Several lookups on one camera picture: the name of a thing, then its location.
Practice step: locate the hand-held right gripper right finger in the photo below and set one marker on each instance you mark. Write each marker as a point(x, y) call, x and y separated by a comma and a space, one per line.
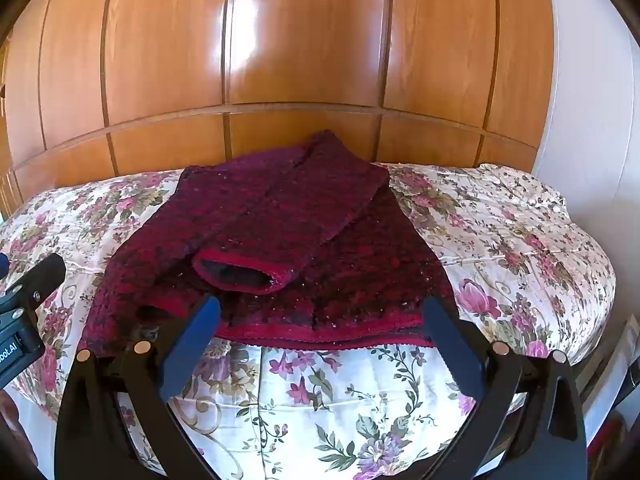
point(450, 345)

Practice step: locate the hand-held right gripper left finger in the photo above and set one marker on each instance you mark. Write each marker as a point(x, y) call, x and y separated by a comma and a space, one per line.
point(192, 342)

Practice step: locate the dark red knitted sweater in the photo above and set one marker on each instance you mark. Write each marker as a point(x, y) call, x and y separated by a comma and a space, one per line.
point(280, 220)

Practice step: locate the floral quilted bedspread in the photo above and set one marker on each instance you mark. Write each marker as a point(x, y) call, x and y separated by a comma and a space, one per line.
point(500, 240)

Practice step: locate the wooden panelled wardrobe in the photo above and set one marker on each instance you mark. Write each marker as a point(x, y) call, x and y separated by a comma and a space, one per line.
point(300, 50)

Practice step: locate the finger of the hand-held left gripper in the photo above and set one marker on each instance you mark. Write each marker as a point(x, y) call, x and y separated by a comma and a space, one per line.
point(42, 275)

